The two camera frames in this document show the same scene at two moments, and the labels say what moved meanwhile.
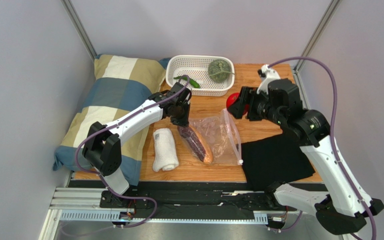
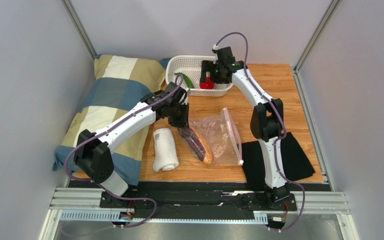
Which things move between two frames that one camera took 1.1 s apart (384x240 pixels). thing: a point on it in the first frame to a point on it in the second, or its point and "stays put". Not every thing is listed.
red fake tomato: x=233 y=97 to x=208 y=85
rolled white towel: x=165 y=156 stays put
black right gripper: x=245 y=103 to x=206 y=73
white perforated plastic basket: x=196 y=67 stays put
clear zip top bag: x=212 y=140 stays put
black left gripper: x=185 y=121 stays put
